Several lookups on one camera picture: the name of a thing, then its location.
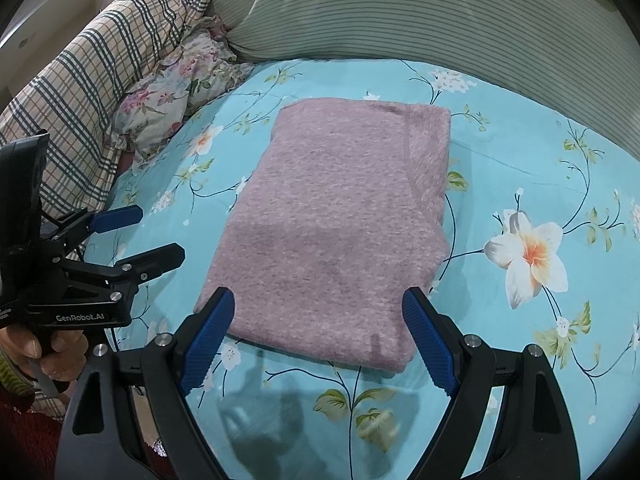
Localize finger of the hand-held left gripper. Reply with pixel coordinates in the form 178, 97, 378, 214
66, 242, 187, 287
47, 204, 144, 247

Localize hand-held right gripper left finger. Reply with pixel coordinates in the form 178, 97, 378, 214
52, 286, 236, 480

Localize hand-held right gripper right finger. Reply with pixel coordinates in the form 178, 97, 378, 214
402, 286, 582, 480

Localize pink knit sweater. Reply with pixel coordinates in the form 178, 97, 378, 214
192, 99, 452, 374

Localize person's left forearm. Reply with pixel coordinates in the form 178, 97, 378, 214
0, 352, 68, 480

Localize person's left hand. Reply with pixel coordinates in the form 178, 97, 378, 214
0, 324, 90, 386

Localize floral pillow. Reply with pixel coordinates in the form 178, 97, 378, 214
111, 15, 257, 162

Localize plaid blanket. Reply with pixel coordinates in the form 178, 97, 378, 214
0, 0, 237, 221

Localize blue floral bed sheet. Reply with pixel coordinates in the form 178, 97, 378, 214
85, 57, 640, 480

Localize green striped quilt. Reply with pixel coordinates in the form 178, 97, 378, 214
210, 0, 640, 161

